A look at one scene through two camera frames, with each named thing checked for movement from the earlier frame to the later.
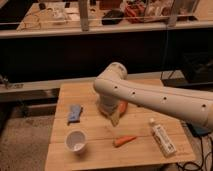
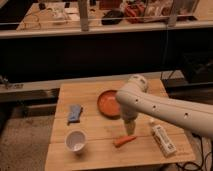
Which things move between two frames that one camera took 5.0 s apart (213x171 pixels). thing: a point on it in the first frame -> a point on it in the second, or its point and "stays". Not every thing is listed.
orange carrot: [124, 140] stays
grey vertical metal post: [84, 14] stays
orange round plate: [108, 104] stays
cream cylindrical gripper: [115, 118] -> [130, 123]
